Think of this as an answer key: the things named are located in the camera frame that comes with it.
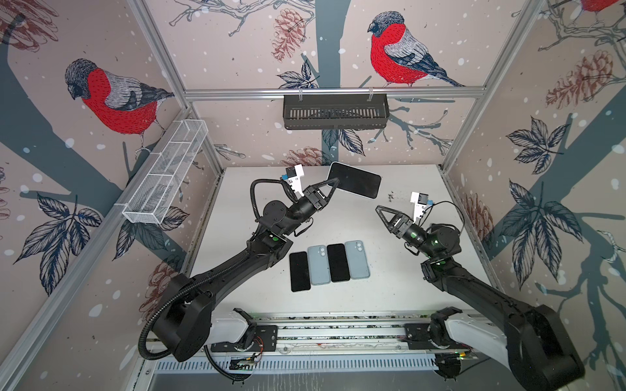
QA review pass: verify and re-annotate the phone with black screen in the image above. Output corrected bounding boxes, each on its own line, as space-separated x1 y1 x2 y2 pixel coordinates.
290 252 311 293

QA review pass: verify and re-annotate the black wall basket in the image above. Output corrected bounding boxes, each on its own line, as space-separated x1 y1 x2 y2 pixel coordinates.
283 94 390 130

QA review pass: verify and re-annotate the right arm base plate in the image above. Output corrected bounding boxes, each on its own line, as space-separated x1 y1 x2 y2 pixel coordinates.
402 323 470 351

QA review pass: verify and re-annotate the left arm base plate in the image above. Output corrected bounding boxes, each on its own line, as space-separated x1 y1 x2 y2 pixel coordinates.
210 325 278 354

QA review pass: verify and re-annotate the white wire mesh basket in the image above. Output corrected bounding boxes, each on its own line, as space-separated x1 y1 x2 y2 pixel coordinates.
122 119 208 225

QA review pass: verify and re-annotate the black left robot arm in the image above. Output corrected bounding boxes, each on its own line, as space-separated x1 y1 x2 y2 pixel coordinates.
137 179 340 362

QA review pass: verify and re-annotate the pale green phone case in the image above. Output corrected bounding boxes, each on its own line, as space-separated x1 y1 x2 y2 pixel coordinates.
306 245 331 285

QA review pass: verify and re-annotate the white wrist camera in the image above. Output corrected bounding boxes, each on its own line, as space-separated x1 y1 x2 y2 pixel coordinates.
281 165 304 200
410 192 434 223

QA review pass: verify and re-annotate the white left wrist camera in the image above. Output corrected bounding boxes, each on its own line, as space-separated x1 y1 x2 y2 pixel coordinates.
281 165 304 200

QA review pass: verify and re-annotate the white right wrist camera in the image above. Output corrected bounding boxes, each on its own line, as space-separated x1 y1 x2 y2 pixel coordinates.
410 192 434 223

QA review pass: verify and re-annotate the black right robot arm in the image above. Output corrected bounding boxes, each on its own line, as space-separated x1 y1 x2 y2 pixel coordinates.
376 205 585 390

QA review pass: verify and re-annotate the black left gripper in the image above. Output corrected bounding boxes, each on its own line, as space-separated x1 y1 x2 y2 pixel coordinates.
280 178 336 239

